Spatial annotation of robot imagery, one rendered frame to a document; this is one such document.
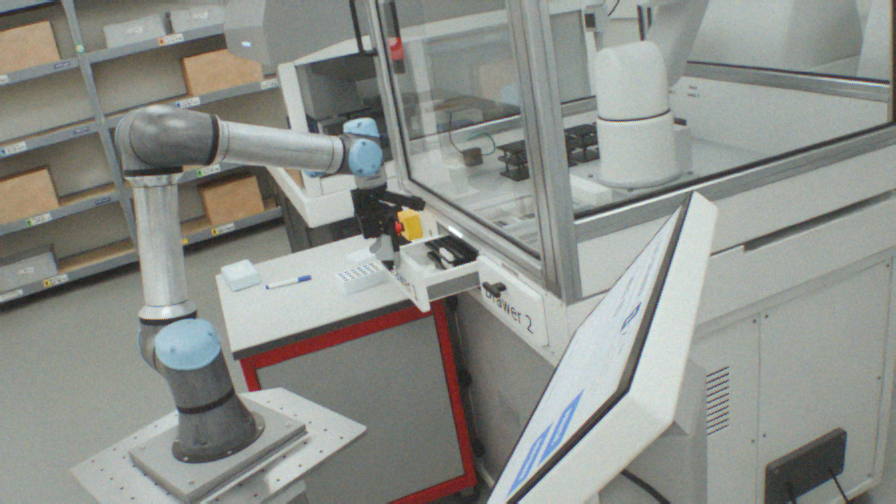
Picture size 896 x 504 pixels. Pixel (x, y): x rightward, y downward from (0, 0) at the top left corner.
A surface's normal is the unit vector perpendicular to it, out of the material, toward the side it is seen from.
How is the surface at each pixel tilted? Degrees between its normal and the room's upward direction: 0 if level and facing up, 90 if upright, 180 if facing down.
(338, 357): 90
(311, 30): 90
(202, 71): 89
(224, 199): 89
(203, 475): 3
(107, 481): 0
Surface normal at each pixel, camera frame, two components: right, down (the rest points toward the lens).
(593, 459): -0.39, 0.39
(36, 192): 0.48, 0.23
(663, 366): 0.46, -0.71
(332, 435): -0.16, -0.92
